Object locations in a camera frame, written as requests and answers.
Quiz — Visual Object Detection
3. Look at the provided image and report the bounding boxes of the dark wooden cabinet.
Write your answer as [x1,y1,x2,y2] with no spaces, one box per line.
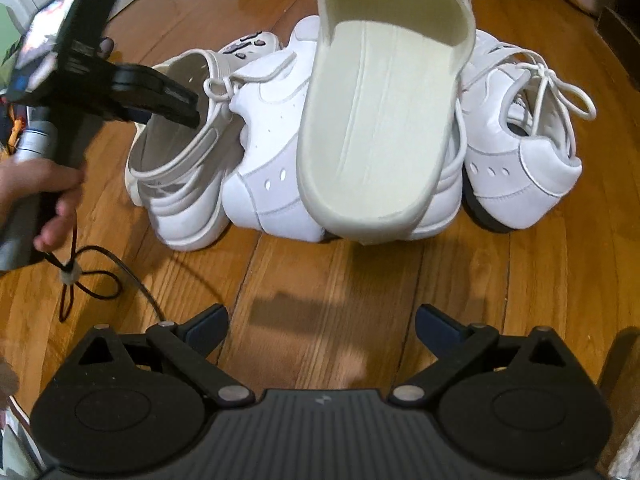
[597,5,640,61]

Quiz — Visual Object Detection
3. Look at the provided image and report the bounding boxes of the cream quilted slide sandal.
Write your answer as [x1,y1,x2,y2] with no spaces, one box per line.
[297,0,477,241]

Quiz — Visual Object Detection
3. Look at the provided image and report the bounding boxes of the white clog with charms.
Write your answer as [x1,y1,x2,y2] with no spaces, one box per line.
[124,30,281,252]

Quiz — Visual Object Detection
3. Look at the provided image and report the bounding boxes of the brown fleece-lined boot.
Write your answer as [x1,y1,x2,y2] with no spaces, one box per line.
[597,329,640,480]

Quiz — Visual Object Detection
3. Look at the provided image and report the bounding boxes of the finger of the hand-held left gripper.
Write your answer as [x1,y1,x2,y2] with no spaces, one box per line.
[114,62,200,111]
[131,102,202,129]

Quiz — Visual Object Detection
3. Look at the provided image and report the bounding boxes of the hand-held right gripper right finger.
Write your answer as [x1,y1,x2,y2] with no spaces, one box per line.
[390,302,568,406]

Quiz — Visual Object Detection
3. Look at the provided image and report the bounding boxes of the white strap sneaker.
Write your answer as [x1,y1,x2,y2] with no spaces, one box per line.
[457,30,598,235]
[220,15,463,246]

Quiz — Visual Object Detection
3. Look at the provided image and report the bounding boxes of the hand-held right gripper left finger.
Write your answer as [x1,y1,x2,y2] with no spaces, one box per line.
[75,302,253,406]

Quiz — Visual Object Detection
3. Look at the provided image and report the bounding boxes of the black cable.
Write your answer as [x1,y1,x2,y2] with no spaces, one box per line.
[75,245,167,322]

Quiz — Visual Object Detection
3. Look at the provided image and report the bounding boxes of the person's left hand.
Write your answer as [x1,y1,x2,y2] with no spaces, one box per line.
[0,160,86,252]

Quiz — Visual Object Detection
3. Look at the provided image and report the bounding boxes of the green bag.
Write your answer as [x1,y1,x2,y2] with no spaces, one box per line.
[0,5,26,71]

